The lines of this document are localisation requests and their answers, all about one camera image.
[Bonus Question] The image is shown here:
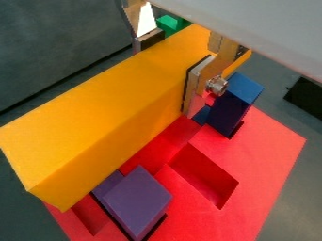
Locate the purple block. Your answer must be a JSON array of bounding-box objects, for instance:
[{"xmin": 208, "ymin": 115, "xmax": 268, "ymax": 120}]
[{"xmin": 92, "ymin": 166, "xmax": 172, "ymax": 241}]

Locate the red board with slots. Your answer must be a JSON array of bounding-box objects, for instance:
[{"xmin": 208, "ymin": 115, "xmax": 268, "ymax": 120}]
[{"xmin": 42, "ymin": 93, "xmax": 308, "ymax": 241}]

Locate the green stepped arch block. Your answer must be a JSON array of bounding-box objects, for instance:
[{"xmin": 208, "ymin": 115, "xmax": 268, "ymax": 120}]
[{"xmin": 156, "ymin": 15, "xmax": 190, "ymax": 38}]

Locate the black angle bracket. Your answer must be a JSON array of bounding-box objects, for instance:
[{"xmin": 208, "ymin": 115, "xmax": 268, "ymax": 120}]
[{"xmin": 283, "ymin": 77, "xmax": 322, "ymax": 120}]

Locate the dark blue block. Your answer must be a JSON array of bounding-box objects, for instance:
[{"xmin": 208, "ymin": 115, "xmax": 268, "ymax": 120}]
[{"xmin": 192, "ymin": 72, "xmax": 264, "ymax": 138}]

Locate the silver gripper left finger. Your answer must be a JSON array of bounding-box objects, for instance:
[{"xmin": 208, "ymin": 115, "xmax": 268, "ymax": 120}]
[{"xmin": 114, "ymin": 0, "xmax": 164, "ymax": 54}]

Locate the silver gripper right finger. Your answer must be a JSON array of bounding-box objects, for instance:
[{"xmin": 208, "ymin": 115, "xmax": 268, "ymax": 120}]
[{"xmin": 181, "ymin": 31, "xmax": 248, "ymax": 119}]

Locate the long yellow block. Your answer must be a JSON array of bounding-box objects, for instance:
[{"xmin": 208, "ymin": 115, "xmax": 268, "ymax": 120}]
[{"xmin": 0, "ymin": 24, "xmax": 252, "ymax": 213}]

